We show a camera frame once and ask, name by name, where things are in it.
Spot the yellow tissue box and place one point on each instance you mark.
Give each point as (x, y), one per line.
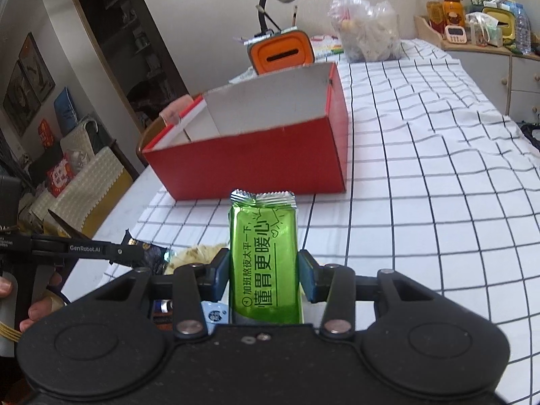
(500, 23)

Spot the clear water bottle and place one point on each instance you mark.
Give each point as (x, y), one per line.
(523, 29)

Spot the dark bookshelf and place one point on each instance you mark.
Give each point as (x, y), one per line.
(143, 42)

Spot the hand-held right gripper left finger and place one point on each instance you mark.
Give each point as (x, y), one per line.
(219, 276)

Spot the bottle with yellow liquid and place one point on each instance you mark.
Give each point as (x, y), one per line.
(433, 12)

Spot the person's left hand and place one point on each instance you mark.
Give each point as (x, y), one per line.
(46, 303)

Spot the small red cushion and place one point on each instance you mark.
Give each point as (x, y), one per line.
(45, 133)

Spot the clear plastic bag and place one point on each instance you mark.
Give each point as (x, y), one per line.
(369, 33)

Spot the sofa with cream cover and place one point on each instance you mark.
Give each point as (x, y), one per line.
(84, 185)

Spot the framed wall picture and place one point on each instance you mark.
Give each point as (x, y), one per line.
(19, 97)
(37, 65)

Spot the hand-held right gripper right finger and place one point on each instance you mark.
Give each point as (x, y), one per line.
(309, 280)

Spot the green snack packet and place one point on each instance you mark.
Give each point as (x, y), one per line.
(263, 261)

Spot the pale yellow snack packet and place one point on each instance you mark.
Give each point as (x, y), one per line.
(192, 255)

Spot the orange green tissue box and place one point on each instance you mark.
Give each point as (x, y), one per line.
(278, 52)

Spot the wooden desktop organizer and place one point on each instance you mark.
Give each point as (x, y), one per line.
(426, 27)

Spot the red cardboard box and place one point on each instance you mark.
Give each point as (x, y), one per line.
(253, 164)

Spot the white side cabinet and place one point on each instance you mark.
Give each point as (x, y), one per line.
(498, 80)

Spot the small white plastic bag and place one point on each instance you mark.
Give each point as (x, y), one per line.
(476, 23)

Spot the wooden chair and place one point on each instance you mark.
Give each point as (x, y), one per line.
(147, 141)

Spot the blue cushion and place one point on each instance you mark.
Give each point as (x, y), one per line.
(65, 109)

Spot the paint brush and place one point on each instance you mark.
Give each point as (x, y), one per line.
(295, 16)

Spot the red white cushion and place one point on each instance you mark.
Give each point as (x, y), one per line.
(61, 177)

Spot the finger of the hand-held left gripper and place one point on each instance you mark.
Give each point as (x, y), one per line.
(126, 254)

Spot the light blue snack packet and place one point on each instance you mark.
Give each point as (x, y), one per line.
(214, 314)

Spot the colourful booklet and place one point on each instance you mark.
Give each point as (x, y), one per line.
(327, 46)

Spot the white checked tablecloth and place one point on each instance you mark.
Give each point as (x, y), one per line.
(422, 177)

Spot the white digital timer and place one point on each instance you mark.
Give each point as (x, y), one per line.
(454, 33)

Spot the orange bottle brown lid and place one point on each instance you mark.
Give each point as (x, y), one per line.
(453, 10)

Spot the pink towel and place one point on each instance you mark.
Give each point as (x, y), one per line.
(179, 107)

